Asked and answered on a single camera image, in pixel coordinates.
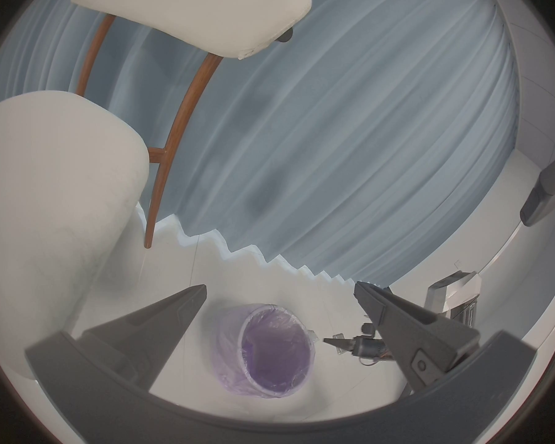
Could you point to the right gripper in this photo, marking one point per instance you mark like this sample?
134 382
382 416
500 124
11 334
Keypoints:
363 346

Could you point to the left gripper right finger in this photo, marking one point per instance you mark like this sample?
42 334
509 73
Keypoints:
411 331

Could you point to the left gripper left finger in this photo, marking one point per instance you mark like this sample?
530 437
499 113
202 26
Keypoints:
157 326

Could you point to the white trash bin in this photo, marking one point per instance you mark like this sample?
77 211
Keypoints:
243 332

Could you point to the purple plastic bag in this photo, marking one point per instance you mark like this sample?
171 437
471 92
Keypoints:
277 352

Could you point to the blue-grey curtain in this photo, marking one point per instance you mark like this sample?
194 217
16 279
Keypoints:
351 155

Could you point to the cream chair with wooden frame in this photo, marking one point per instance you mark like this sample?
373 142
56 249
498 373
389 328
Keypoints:
51 178

